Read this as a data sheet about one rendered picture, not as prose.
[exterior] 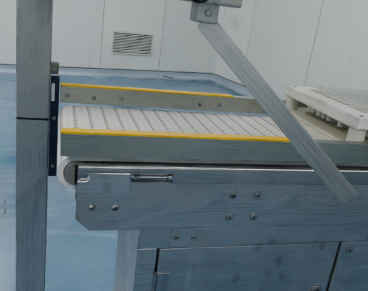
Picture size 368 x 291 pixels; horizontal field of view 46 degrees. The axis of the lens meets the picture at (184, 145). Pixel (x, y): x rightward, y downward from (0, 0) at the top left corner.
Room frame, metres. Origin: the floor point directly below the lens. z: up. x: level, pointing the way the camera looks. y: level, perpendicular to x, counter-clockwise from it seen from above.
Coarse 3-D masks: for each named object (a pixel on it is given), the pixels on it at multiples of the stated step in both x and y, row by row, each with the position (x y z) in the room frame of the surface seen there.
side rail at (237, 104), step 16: (64, 96) 0.77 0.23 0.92; (80, 96) 0.78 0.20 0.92; (96, 96) 0.78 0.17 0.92; (112, 96) 0.79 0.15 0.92; (128, 96) 0.80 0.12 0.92; (144, 96) 0.81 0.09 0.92; (160, 96) 0.82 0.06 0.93; (176, 96) 0.83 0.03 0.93; (192, 96) 0.84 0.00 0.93; (208, 96) 0.85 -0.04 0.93; (240, 96) 0.88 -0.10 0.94; (240, 112) 0.87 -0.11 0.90; (256, 112) 0.89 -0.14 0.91
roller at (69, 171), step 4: (68, 164) 0.53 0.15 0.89; (72, 164) 0.52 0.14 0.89; (76, 164) 0.52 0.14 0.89; (68, 168) 0.52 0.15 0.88; (72, 168) 0.52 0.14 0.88; (76, 168) 0.52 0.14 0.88; (64, 172) 0.52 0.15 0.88; (68, 172) 0.52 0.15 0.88; (72, 172) 0.52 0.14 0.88; (76, 172) 0.52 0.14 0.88; (64, 176) 0.52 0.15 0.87; (68, 176) 0.52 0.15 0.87; (72, 176) 0.52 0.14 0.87; (76, 176) 0.52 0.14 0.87; (68, 180) 0.52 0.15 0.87; (72, 180) 0.52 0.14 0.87; (76, 180) 0.52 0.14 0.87; (72, 184) 0.52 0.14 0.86; (76, 184) 0.52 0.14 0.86
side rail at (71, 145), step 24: (72, 144) 0.51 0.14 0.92; (96, 144) 0.52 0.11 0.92; (120, 144) 0.53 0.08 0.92; (144, 144) 0.54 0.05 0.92; (168, 144) 0.55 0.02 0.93; (192, 144) 0.56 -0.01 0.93; (216, 144) 0.57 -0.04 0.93; (240, 144) 0.58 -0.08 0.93; (264, 144) 0.59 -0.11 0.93; (288, 144) 0.60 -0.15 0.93; (336, 144) 0.63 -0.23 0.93; (360, 144) 0.64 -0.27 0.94
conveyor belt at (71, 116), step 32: (96, 128) 0.65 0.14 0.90; (128, 128) 0.68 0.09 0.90; (160, 128) 0.70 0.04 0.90; (192, 128) 0.73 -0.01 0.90; (224, 128) 0.75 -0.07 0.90; (256, 128) 0.78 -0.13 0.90; (64, 160) 0.52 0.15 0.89; (96, 160) 0.54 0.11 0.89; (128, 160) 0.55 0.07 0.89; (160, 160) 0.56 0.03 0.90; (192, 160) 0.58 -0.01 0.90; (224, 160) 0.59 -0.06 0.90
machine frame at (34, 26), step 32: (32, 0) 0.76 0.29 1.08; (32, 32) 0.76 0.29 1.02; (32, 64) 0.77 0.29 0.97; (32, 96) 0.77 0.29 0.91; (32, 128) 0.77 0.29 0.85; (32, 160) 0.77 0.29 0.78; (32, 192) 0.77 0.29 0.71; (32, 224) 0.77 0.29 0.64; (32, 256) 0.77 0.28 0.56; (32, 288) 0.77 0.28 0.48
